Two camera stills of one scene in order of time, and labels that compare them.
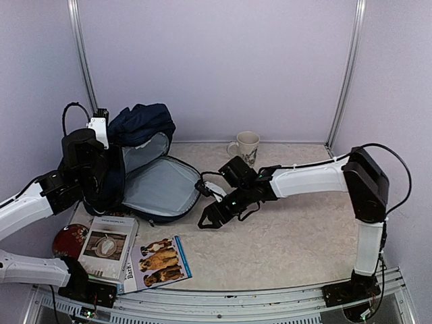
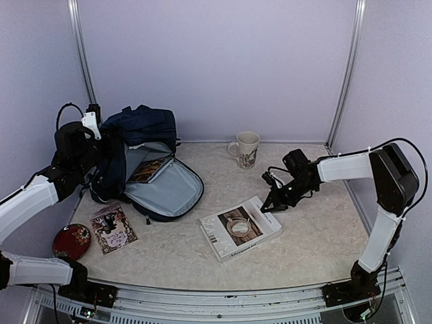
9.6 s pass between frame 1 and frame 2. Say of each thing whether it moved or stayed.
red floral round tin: stayed
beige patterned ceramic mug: stayed
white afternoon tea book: moved
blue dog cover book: moved
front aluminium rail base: stayed
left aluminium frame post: stayed
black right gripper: moved
